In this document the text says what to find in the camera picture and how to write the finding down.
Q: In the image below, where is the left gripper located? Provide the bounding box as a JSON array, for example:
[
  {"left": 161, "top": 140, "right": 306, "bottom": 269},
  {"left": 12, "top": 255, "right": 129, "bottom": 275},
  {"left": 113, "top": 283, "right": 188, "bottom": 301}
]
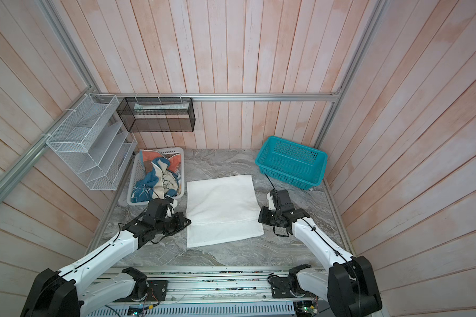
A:
[{"left": 155, "top": 211, "right": 192, "bottom": 236}]

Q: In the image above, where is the white laundry basket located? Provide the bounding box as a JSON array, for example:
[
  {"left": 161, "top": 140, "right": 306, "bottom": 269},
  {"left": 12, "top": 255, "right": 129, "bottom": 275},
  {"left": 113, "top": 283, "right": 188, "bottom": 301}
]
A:
[{"left": 127, "top": 147, "right": 185, "bottom": 206}]

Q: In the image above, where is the teal plastic basket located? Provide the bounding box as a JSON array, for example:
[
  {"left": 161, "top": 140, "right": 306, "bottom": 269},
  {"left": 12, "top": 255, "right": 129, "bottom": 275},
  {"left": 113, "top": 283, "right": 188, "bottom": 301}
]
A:
[{"left": 255, "top": 136, "right": 328, "bottom": 190}]

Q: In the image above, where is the white towel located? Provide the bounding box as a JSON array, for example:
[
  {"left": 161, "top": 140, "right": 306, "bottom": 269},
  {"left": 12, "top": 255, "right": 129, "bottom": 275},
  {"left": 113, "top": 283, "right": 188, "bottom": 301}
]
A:
[{"left": 186, "top": 175, "right": 264, "bottom": 248}]

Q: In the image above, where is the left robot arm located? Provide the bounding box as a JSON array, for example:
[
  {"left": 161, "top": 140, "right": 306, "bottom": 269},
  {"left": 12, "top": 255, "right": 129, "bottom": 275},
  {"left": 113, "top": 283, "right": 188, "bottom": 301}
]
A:
[{"left": 21, "top": 198, "right": 191, "bottom": 316}]

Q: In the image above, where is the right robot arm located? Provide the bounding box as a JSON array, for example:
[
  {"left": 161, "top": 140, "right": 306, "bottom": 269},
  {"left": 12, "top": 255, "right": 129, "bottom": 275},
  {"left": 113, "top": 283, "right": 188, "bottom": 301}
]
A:
[{"left": 259, "top": 190, "right": 383, "bottom": 316}]

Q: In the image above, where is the blue patterned towel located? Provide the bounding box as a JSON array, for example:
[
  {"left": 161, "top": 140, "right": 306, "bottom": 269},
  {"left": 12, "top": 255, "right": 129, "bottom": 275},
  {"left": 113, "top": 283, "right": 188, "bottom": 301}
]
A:
[{"left": 130, "top": 157, "right": 181, "bottom": 203}]

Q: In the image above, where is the red orange towel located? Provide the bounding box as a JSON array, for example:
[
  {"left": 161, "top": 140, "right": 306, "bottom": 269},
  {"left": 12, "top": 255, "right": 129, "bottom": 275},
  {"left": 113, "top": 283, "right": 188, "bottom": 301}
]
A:
[{"left": 141, "top": 151, "right": 182, "bottom": 174}]

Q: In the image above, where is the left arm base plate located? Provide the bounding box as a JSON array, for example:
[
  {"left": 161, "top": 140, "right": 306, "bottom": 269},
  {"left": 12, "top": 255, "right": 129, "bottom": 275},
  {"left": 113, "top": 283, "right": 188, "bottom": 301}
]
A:
[{"left": 115, "top": 280, "right": 169, "bottom": 302}]

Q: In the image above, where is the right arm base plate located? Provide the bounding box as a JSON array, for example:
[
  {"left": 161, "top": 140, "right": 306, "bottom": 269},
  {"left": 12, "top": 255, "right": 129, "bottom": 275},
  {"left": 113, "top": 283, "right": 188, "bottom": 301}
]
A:
[{"left": 267, "top": 275, "right": 328, "bottom": 300}]

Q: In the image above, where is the white wire mesh shelf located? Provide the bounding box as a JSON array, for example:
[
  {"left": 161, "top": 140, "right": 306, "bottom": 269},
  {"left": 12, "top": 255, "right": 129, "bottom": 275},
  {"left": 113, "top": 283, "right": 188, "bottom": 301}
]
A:
[{"left": 47, "top": 94, "right": 137, "bottom": 191}]

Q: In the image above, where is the black wire mesh basket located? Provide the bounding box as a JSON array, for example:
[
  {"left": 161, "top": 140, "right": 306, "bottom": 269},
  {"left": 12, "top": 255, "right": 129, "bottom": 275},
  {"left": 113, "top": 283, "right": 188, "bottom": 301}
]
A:
[{"left": 117, "top": 96, "right": 196, "bottom": 133}]

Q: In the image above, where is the aluminium frame rail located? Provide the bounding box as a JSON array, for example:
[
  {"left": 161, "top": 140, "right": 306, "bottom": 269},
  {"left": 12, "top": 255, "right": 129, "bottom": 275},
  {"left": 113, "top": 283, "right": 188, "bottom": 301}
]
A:
[{"left": 110, "top": 92, "right": 341, "bottom": 102}]

